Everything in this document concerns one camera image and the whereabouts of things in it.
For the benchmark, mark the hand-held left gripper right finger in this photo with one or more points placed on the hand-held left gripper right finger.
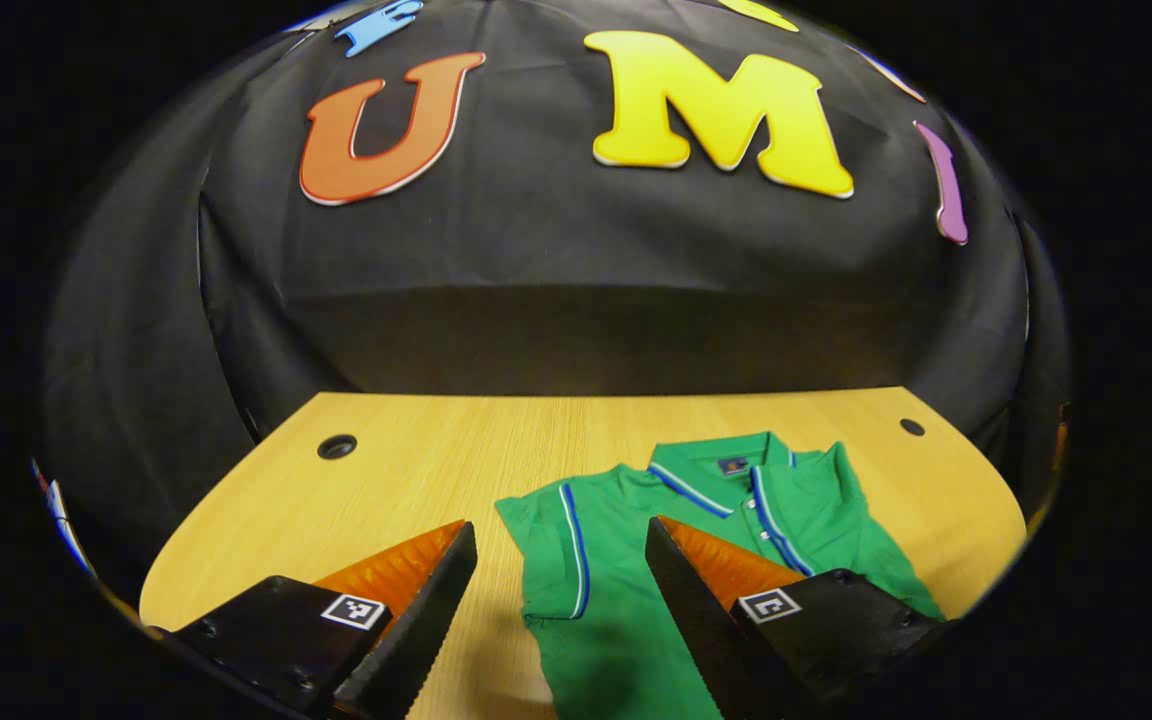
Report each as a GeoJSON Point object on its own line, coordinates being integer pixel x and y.
{"type": "Point", "coordinates": [696, 620]}

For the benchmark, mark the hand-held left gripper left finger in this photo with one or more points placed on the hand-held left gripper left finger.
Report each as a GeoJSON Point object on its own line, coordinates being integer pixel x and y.
{"type": "Point", "coordinates": [431, 620]}

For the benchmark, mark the green T-shirt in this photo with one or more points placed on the green T-shirt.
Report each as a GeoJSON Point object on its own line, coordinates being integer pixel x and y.
{"type": "Point", "coordinates": [616, 560]}

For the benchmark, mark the black backdrop cloth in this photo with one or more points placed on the black backdrop cloth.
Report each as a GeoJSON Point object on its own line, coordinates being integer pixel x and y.
{"type": "Point", "coordinates": [536, 250]}

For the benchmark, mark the bright monitor screen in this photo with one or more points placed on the bright monitor screen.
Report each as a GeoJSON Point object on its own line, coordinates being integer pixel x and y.
{"type": "Point", "coordinates": [58, 500]}

